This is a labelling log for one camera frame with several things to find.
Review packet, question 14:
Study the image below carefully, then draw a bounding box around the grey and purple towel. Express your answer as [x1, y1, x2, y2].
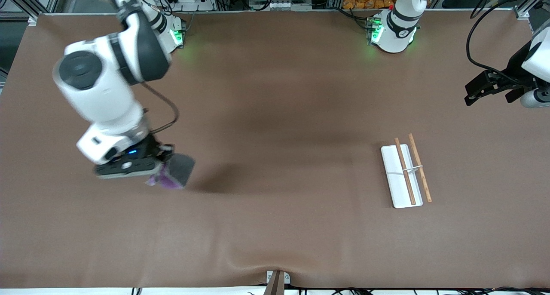
[145, 153, 196, 191]

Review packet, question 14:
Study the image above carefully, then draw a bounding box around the brown table mat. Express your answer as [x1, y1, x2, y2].
[0, 9, 550, 289]

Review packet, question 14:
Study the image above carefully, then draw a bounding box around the white rectangular tray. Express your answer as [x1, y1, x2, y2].
[381, 133, 433, 209]

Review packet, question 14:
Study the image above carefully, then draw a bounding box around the white electronics box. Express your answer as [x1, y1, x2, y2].
[250, 0, 312, 12]

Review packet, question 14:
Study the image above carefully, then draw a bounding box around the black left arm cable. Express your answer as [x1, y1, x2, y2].
[466, 0, 550, 87]

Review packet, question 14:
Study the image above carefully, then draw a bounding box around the metal bracket with brown post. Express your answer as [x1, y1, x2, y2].
[263, 270, 291, 295]

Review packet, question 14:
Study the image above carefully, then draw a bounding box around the aluminium frame beam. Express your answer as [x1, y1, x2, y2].
[0, 0, 65, 19]

